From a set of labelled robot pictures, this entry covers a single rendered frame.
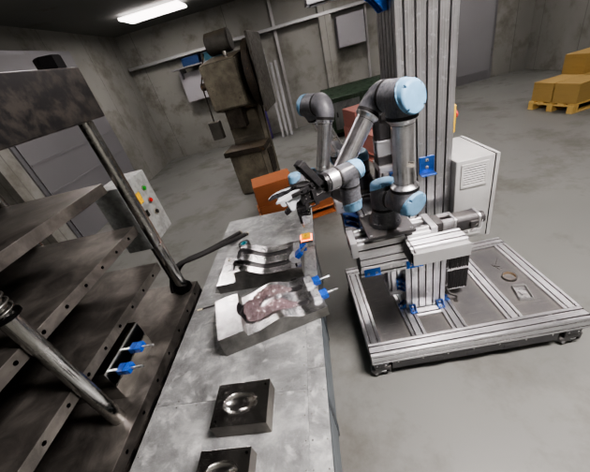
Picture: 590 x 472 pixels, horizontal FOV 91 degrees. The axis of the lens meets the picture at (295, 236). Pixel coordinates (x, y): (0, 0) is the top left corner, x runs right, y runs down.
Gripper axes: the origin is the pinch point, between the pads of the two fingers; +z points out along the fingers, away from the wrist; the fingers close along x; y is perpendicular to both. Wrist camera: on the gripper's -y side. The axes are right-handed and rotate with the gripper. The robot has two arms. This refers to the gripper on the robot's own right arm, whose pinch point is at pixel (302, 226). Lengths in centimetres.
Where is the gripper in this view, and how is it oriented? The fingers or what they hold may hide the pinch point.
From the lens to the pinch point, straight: 185.8
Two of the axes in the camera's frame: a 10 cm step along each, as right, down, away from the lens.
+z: 2.3, 8.2, 5.2
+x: 0.1, -5.4, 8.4
